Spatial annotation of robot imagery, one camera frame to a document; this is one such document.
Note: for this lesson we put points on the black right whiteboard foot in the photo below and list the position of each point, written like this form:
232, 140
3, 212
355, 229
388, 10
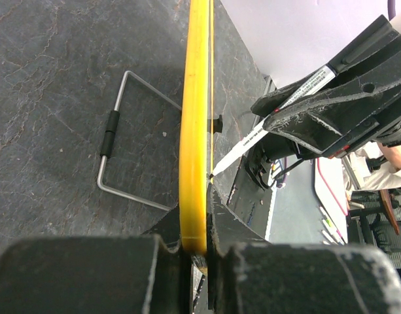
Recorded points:
217, 124

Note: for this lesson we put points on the yellow framed whiteboard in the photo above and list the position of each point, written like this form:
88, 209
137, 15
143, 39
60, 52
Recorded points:
193, 138

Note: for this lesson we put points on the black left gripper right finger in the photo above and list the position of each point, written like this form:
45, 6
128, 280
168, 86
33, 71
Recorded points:
247, 274

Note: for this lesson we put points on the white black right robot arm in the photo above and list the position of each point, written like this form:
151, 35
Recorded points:
354, 99

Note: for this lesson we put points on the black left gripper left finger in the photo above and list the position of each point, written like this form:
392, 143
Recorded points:
134, 274

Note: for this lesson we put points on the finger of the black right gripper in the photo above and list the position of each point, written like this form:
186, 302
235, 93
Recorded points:
334, 125
269, 102

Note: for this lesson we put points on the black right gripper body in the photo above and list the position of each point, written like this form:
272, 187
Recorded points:
377, 60

